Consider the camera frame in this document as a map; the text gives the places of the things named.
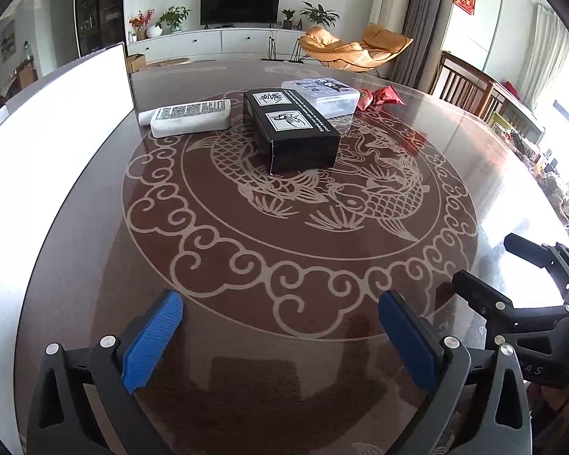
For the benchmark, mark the small potted plant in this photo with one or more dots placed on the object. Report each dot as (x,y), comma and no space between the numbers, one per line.
(288,18)

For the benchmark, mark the white lotion bottle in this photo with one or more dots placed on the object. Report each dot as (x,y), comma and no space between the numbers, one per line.
(185,119)

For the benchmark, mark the wooden dining chair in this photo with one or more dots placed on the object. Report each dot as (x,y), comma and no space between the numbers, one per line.
(468,88)

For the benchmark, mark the grey curtain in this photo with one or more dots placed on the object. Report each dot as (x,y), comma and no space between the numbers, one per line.
(426,23)

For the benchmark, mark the dark display cabinet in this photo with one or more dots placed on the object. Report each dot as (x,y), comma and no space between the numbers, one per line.
(98,24)

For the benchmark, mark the orange lounge chair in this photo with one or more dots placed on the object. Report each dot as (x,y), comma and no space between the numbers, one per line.
(377,47)

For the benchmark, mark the black television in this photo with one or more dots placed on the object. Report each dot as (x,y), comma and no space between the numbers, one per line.
(230,12)

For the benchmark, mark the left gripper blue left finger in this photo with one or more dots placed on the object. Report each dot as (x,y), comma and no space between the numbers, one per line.
(122,364)

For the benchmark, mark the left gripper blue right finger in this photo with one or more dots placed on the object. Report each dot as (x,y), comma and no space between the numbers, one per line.
(437,365)

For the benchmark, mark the green potted plant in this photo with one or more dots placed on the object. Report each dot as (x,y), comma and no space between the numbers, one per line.
(172,19)
(319,15)

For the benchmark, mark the white storage box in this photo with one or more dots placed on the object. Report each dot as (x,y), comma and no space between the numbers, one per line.
(48,135)

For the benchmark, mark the red packet right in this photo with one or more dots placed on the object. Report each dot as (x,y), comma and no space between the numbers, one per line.
(387,95)

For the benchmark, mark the green potted plant left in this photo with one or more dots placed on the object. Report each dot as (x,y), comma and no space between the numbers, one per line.
(172,19)

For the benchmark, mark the cardboard box on floor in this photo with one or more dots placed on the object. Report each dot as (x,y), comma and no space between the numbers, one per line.
(135,62)

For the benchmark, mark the red packet left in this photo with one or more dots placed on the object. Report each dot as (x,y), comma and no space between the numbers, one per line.
(365,100)

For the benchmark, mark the red packet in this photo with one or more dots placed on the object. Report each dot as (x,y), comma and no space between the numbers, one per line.
(365,100)
(387,95)

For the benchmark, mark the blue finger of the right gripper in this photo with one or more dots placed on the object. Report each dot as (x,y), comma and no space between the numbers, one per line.
(493,306)
(538,255)

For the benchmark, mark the clear plastic container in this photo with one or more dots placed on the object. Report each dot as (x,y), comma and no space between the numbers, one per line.
(329,96)

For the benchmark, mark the black cardboard box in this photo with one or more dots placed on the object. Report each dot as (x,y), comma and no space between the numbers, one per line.
(289,133)

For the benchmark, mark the red flower vase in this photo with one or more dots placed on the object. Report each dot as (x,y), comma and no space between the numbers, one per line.
(140,23)

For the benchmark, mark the green potted plant right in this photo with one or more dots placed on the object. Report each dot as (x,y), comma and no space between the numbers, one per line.
(319,15)

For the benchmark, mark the white tv cabinet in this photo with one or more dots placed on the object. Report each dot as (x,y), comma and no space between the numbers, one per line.
(220,44)

